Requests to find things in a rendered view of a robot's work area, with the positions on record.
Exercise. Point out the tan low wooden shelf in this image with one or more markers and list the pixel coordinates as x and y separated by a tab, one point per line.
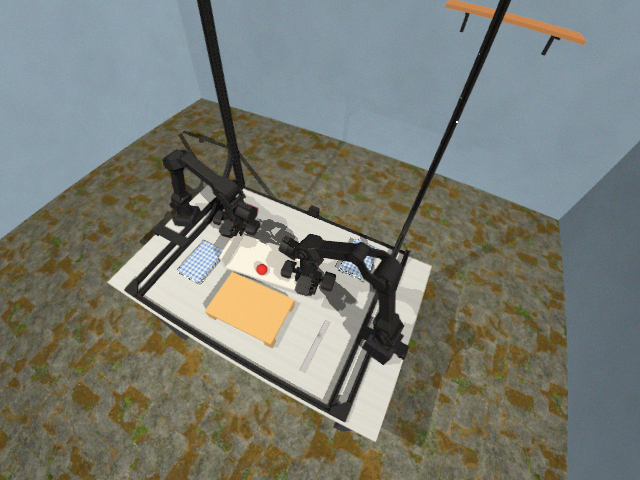
251	308

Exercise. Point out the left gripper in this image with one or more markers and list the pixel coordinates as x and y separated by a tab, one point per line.
327	281

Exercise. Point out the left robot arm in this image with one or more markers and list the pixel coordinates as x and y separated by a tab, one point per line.
313	249

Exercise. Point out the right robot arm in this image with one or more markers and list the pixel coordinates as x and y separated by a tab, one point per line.
222	187

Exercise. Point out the white tray with raised ends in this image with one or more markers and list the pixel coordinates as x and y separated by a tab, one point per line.
243	254

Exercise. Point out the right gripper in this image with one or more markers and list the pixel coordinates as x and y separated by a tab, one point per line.
249	228

